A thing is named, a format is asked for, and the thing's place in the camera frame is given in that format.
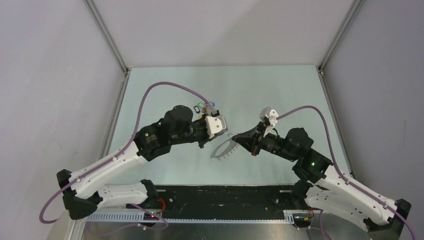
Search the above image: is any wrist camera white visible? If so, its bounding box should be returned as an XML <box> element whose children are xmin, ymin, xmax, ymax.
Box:
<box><xmin>205</xmin><ymin>115</ymin><xmax>228</xmax><ymax>139</ymax></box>
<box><xmin>259</xmin><ymin>106</ymin><xmax>279</xmax><ymax>137</ymax></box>

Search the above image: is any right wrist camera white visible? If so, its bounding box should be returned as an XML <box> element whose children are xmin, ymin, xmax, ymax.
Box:
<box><xmin>259</xmin><ymin>106</ymin><xmax>279</xmax><ymax>137</ymax></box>

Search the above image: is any white cable duct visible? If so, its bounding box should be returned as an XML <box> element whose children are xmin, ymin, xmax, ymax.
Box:
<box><xmin>86</xmin><ymin>211</ymin><xmax>295</xmax><ymax>224</ymax></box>

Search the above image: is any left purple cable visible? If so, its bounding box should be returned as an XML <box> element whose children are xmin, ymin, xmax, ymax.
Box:
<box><xmin>39</xmin><ymin>81</ymin><xmax>216</xmax><ymax>225</ymax></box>

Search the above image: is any aluminium corner post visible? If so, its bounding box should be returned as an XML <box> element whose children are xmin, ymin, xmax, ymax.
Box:
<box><xmin>317</xmin><ymin>0</ymin><xmax>365</xmax><ymax>75</ymax></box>
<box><xmin>83</xmin><ymin>0</ymin><xmax>130</xmax><ymax>77</ymax></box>

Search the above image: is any left aluminium corner post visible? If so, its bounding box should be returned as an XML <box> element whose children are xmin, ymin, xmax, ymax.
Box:
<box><xmin>83</xmin><ymin>0</ymin><xmax>130</xmax><ymax>77</ymax></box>

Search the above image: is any purple cable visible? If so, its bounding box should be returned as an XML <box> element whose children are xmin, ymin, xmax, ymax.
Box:
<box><xmin>276</xmin><ymin>105</ymin><xmax>418</xmax><ymax>240</ymax></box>
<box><xmin>39</xmin><ymin>81</ymin><xmax>216</xmax><ymax>225</ymax></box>

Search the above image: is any black key tag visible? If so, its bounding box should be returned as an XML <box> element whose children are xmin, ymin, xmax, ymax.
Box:
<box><xmin>193</xmin><ymin>105</ymin><xmax>201</xmax><ymax>114</ymax></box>

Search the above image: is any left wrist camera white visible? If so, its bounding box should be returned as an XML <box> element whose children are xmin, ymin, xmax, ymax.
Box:
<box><xmin>205</xmin><ymin>115</ymin><xmax>228</xmax><ymax>139</ymax></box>

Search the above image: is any right aluminium corner post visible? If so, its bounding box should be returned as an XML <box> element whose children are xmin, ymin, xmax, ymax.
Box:
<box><xmin>317</xmin><ymin>0</ymin><xmax>365</xmax><ymax>75</ymax></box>

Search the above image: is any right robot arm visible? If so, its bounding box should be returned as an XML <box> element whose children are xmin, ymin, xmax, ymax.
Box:
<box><xmin>231</xmin><ymin>122</ymin><xmax>411</xmax><ymax>240</ymax></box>

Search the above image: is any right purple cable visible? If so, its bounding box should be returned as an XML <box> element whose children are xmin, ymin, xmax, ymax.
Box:
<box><xmin>276</xmin><ymin>105</ymin><xmax>418</xmax><ymax>240</ymax></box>

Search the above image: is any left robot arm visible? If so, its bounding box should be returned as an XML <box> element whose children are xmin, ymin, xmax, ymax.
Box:
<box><xmin>56</xmin><ymin>105</ymin><xmax>227</xmax><ymax>220</ymax></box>

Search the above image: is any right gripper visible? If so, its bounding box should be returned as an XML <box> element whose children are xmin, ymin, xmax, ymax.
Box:
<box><xmin>232</xmin><ymin>121</ymin><xmax>298</xmax><ymax>163</ymax></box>

